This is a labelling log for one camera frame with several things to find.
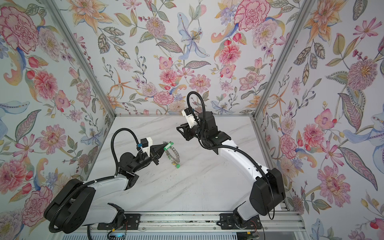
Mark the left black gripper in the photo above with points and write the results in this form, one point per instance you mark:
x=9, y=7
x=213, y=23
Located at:
x=154, y=153

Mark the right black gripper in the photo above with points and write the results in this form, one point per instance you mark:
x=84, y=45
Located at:
x=186, y=130

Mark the green key tag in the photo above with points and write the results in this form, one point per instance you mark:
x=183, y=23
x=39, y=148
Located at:
x=168, y=146

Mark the round metal key organizer disc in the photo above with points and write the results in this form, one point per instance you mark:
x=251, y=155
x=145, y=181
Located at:
x=173, y=155

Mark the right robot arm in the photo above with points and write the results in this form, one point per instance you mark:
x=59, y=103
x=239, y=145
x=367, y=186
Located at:
x=267, y=184

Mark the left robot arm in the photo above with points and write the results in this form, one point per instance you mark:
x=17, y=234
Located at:
x=81, y=204

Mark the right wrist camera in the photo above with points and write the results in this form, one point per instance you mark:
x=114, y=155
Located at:
x=190, y=117

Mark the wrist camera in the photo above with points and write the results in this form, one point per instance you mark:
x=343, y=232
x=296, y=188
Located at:
x=190, y=117
x=144, y=146

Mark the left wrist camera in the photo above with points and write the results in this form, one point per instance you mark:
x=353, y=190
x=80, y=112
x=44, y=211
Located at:
x=144, y=146

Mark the aluminium mounting rail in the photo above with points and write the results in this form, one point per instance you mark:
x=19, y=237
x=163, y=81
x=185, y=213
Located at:
x=193, y=222

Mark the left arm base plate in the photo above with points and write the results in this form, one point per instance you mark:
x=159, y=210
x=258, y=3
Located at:
x=126, y=222

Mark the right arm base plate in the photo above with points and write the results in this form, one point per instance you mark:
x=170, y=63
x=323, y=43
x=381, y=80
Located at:
x=234, y=222

